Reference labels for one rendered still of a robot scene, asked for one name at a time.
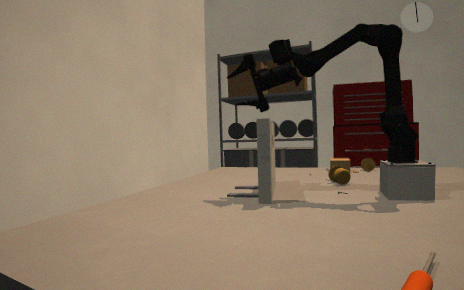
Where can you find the orange-handled screwdriver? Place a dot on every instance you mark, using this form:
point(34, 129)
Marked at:
point(420, 280)

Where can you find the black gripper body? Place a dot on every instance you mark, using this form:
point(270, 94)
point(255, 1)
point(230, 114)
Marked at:
point(267, 79)

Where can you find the brass door knob with spindle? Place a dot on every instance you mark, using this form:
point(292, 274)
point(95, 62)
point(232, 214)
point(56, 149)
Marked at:
point(339, 175)

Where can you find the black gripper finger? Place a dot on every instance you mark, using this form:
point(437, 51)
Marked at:
point(249, 103)
point(239, 70)

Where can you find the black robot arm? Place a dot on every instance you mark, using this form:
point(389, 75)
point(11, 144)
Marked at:
point(389, 43)

